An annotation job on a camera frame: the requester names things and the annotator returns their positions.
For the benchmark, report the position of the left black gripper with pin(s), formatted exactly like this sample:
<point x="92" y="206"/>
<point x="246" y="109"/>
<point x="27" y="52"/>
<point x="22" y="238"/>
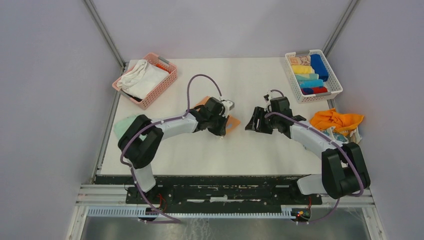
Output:
<point x="221" y="131"/>

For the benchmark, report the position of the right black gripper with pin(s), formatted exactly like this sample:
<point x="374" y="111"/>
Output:
<point x="259" y="113"/>

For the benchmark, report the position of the orange polka dot towel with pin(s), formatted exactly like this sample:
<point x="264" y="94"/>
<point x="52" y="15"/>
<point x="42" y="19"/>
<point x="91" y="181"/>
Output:
<point x="232" y="122"/>

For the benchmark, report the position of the bright orange towel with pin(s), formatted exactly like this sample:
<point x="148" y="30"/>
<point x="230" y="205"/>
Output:
<point x="343" y="123"/>

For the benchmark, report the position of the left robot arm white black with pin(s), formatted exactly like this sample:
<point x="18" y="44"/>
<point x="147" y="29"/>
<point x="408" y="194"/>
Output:
<point x="139" y="137"/>

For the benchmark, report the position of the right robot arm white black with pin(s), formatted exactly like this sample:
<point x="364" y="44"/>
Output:
<point x="343" y="168"/>

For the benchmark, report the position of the red blue rolled towel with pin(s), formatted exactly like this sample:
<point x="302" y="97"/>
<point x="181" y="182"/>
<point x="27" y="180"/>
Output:
<point x="314" y="90"/>

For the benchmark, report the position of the light blue rolled towel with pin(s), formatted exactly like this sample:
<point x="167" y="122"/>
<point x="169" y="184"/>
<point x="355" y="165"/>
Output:
<point x="311" y="83"/>

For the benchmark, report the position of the teal rolled towel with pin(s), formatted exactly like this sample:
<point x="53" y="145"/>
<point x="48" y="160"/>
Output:
<point x="306" y="77"/>

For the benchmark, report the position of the yellow rolled towel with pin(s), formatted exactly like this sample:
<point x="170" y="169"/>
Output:
<point x="302" y="69"/>

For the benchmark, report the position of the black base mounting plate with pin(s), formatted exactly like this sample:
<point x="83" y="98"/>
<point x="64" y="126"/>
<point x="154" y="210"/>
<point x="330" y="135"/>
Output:
<point x="228" y="194"/>

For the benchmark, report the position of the white plastic basket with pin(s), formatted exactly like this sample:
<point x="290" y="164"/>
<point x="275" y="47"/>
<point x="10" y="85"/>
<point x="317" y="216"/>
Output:
<point x="333" y="85"/>

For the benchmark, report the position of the beige printed rolled towel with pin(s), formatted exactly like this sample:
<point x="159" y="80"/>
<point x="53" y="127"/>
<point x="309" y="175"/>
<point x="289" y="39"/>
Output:
<point x="300" y="60"/>

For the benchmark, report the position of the red item in basket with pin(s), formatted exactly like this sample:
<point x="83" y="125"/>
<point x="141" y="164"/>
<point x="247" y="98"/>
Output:
<point x="162" y="67"/>

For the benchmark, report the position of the dark blue rolled towel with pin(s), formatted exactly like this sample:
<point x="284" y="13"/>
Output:
<point x="318" y="65"/>

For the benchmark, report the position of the white cloth in basket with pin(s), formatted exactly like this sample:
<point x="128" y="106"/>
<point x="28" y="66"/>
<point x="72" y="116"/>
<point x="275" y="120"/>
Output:
<point x="142" y="79"/>

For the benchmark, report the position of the patterned white blue towel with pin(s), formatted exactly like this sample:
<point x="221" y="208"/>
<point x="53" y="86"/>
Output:
<point x="352" y="137"/>

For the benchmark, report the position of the mint green folded towel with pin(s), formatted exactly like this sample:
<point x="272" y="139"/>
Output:
<point x="121" y="126"/>

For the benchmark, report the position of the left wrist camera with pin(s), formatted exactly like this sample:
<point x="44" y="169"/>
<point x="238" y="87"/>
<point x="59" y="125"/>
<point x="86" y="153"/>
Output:
<point x="228" y="105"/>

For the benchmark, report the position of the white slotted cable duct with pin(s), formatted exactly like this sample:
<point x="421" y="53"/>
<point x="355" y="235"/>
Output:
<point x="146" y="212"/>

